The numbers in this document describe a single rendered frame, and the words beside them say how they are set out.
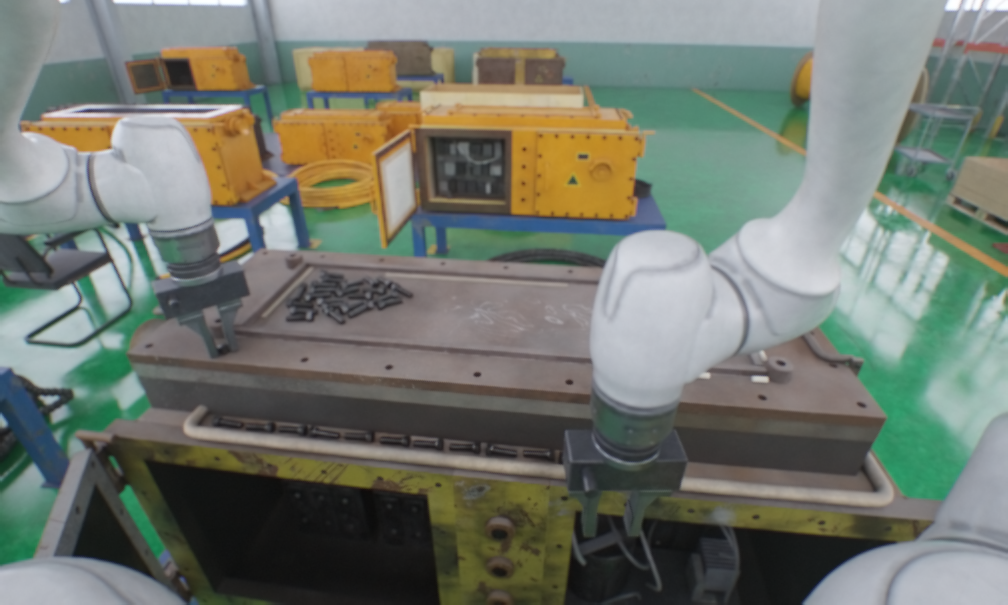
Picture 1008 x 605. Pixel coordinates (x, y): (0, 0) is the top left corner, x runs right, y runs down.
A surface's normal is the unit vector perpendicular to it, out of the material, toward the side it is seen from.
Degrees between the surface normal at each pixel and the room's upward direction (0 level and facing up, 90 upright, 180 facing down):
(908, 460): 0
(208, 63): 90
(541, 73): 90
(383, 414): 90
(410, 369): 0
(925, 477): 0
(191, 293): 90
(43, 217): 124
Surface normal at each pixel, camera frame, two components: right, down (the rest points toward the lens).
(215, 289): 0.62, 0.39
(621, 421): -0.51, 0.43
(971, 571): -0.08, -0.81
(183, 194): 0.80, 0.31
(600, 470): 0.01, 0.50
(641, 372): -0.28, 0.49
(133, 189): 0.26, 0.46
